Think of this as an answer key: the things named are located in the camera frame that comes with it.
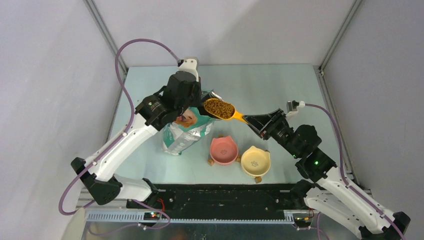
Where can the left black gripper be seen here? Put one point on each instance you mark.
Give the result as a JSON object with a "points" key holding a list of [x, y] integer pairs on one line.
{"points": [[197, 88]]}

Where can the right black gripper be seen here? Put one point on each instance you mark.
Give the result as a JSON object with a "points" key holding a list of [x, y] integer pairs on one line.
{"points": [[261, 122]]}

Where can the orange plastic food scoop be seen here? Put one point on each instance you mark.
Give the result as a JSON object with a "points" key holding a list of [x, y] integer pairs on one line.
{"points": [[237, 116]]}

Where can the kibble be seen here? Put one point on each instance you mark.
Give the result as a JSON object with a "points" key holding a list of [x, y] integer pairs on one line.
{"points": [[219, 108]]}

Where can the green dog food bag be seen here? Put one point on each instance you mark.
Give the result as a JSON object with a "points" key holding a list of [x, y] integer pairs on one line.
{"points": [[186, 130]]}

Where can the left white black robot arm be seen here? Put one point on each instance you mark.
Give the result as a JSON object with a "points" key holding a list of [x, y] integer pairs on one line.
{"points": [[154, 112]]}

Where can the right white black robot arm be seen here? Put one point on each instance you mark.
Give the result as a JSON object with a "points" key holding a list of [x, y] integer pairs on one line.
{"points": [[325, 187]]}

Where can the yellow cat-ear pet bowl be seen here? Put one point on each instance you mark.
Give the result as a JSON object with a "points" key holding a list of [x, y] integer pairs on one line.
{"points": [[256, 162]]}

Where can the pink cat-ear pet bowl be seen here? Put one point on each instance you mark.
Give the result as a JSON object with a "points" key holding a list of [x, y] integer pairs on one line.
{"points": [[223, 151]]}

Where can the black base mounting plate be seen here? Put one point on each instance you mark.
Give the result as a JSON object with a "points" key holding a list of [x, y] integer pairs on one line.
{"points": [[267, 201]]}

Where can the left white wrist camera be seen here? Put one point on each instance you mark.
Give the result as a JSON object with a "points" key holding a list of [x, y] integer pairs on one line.
{"points": [[190, 65]]}

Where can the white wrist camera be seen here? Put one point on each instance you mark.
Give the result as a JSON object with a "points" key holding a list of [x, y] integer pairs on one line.
{"points": [[293, 108], [190, 65]]}

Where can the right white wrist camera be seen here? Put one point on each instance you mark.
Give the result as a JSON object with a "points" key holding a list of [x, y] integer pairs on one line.
{"points": [[293, 108]]}

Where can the right corner aluminium post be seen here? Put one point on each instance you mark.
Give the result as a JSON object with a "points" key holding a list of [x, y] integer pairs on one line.
{"points": [[352, 12]]}

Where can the corner aluminium post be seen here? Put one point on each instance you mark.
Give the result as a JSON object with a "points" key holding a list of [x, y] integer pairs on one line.
{"points": [[101, 25], [352, 12]]}

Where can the left corner aluminium post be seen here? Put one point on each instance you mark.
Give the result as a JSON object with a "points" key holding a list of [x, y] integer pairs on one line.
{"points": [[101, 25]]}

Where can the aluminium frame rail base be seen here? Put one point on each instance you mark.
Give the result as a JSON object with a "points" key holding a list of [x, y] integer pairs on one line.
{"points": [[123, 219]]}

